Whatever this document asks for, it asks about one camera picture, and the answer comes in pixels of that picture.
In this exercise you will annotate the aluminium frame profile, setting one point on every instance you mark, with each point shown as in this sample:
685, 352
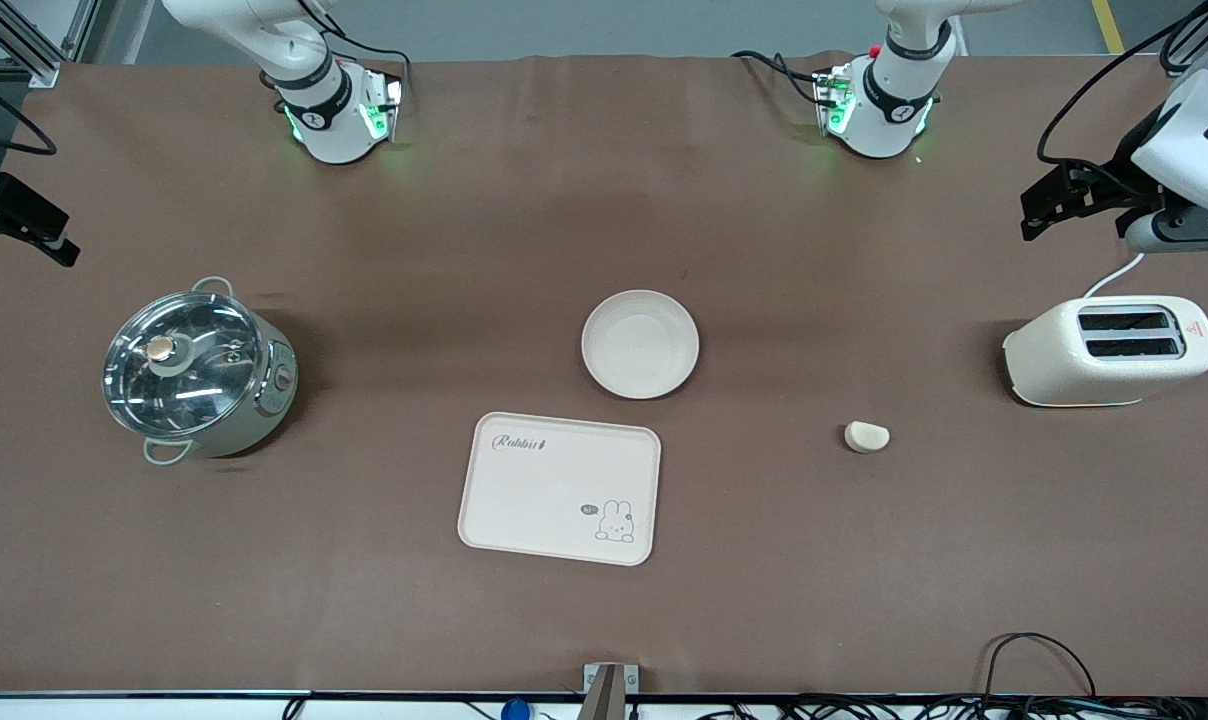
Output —
34, 60

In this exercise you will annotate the steel electric cooking pot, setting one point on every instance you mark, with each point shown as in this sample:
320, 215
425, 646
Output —
264, 400

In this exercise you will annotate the round beige plate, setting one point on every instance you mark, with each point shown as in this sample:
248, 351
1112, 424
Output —
640, 344

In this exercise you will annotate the small blue round object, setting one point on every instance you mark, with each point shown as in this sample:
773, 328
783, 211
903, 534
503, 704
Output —
515, 711

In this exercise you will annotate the small pale bun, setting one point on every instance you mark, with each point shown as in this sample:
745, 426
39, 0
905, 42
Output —
866, 437

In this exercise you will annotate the beige rabbit print tray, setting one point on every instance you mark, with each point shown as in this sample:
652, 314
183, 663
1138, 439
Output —
554, 490

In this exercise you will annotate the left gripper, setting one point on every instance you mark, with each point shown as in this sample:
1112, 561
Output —
1127, 171

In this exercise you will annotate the glass pot lid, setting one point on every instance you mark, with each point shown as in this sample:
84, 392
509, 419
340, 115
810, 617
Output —
179, 385

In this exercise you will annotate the grey metal camera bracket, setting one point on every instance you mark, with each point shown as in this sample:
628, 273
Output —
609, 690

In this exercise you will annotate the cream two-slot toaster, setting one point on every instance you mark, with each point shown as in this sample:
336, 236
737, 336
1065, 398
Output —
1084, 365

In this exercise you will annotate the brown table cloth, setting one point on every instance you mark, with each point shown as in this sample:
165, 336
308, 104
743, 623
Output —
864, 580

